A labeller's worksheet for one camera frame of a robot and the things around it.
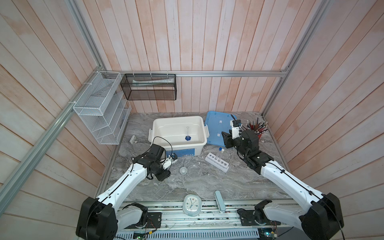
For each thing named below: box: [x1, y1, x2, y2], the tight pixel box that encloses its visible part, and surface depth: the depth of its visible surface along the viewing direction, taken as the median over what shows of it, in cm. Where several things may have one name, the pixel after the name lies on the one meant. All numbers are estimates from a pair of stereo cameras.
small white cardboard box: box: [129, 135, 136, 144], surface depth 106 cm
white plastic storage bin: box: [148, 116, 210, 158], surface depth 98 cm
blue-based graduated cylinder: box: [185, 126, 192, 141], surface depth 106 cm
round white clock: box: [182, 194, 202, 217], surface depth 78 cm
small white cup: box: [179, 166, 188, 175], surface depth 90 cm
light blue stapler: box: [214, 190, 227, 213], surface depth 79 cm
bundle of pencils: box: [242, 117, 268, 134], surface depth 94 cm
